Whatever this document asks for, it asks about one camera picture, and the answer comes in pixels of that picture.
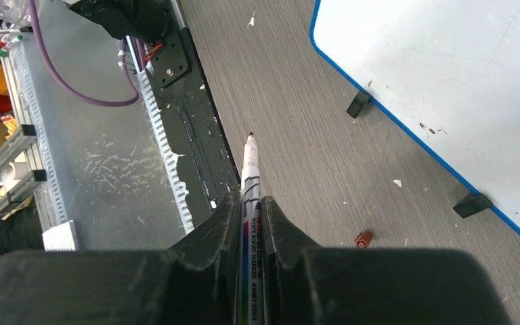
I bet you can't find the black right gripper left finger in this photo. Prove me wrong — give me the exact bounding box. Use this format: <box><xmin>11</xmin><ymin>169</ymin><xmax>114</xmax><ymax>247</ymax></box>
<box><xmin>0</xmin><ymin>192</ymin><xmax>240</xmax><ymax>324</ymax></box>

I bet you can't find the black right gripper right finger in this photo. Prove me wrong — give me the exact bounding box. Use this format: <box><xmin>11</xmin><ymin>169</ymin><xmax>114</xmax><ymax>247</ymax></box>
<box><xmin>261</xmin><ymin>196</ymin><xmax>511</xmax><ymax>324</ymax></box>

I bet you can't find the white whiteboard marker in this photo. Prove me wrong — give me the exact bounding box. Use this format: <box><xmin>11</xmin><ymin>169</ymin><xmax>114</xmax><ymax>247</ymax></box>
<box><xmin>236</xmin><ymin>133</ymin><xmax>264</xmax><ymax>324</ymax></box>

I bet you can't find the brown marker cap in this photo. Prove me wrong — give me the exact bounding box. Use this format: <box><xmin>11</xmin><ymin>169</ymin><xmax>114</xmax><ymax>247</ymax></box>
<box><xmin>354</xmin><ymin>230</ymin><xmax>374</xmax><ymax>248</ymax></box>

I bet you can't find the blue framed whiteboard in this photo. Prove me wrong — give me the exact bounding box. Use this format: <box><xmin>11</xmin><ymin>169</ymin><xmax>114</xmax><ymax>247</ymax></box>
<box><xmin>309</xmin><ymin>1</ymin><xmax>520</xmax><ymax>235</ymax></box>

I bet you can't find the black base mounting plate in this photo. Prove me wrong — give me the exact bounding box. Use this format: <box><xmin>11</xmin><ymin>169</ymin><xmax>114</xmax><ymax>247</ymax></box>
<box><xmin>149</xmin><ymin>28</ymin><xmax>240</xmax><ymax>228</ymax></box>

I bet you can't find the white slotted cable duct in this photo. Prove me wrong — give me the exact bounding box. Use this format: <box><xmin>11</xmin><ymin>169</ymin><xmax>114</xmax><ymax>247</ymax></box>
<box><xmin>125</xmin><ymin>36</ymin><xmax>195</xmax><ymax>234</ymax></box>

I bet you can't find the aluminium frame rail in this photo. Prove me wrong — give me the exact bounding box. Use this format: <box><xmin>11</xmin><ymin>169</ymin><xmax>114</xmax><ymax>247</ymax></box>
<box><xmin>0</xmin><ymin>125</ymin><xmax>47</xmax><ymax>222</ymax></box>

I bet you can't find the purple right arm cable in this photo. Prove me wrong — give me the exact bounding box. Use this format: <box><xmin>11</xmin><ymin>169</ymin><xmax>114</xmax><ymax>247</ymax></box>
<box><xmin>26</xmin><ymin>0</ymin><xmax>141</xmax><ymax>108</ymax></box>

